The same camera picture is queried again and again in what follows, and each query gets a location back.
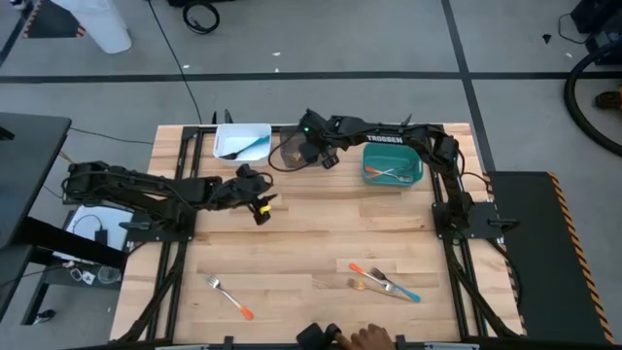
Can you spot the wooden stick utensil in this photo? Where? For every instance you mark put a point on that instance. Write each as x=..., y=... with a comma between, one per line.
x=357, y=284

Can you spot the white paper sheets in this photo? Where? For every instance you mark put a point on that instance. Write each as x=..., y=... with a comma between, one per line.
x=116, y=223

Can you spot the white plastic bin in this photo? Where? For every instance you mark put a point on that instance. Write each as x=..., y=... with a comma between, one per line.
x=233, y=133

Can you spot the black power adapter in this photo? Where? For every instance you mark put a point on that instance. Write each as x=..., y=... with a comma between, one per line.
x=100, y=236

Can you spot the black desk caster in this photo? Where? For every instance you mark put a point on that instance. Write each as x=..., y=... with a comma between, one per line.
x=44, y=316

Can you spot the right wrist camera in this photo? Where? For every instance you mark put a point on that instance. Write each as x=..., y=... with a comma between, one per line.
x=329, y=160

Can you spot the white floor post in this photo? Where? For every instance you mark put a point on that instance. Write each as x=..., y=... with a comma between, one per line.
x=102, y=29

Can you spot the small hazard-striped black mat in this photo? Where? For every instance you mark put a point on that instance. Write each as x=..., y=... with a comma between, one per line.
x=48, y=24

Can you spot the person's foot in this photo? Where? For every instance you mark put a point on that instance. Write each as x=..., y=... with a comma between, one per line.
x=18, y=4

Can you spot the clear plastic cup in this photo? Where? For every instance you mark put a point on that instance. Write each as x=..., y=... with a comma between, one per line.
x=109, y=275

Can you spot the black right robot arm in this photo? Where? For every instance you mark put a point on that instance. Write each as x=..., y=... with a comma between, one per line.
x=418, y=136

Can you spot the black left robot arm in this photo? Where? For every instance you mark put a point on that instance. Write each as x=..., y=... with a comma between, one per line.
x=146, y=189

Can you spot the teal plastic bin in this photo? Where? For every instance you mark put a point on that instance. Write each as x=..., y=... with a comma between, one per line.
x=389, y=153

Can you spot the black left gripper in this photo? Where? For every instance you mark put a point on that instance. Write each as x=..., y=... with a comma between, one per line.
x=243, y=187

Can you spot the black hazard-striped floor mat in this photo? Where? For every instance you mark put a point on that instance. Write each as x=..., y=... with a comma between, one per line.
x=549, y=267

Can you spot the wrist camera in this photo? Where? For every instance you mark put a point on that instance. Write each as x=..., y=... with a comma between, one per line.
x=262, y=215
x=329, y=160

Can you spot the black desk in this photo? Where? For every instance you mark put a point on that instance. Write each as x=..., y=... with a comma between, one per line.
x=29, y=170

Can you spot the black round device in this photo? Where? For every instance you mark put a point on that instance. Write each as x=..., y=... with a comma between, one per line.
x=313, y=336

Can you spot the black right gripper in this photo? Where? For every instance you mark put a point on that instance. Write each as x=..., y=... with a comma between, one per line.
x=318, y=133

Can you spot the black aluminium table frame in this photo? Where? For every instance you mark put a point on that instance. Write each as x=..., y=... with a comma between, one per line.
x=183, y=155

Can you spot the person's hand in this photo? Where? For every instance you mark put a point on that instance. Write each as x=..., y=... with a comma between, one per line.
x=369, y=338

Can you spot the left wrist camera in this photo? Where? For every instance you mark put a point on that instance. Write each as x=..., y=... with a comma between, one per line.
x=262, y=215

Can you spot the orange and black tool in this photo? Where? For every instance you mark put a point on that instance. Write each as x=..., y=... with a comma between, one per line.
x=607, y=99

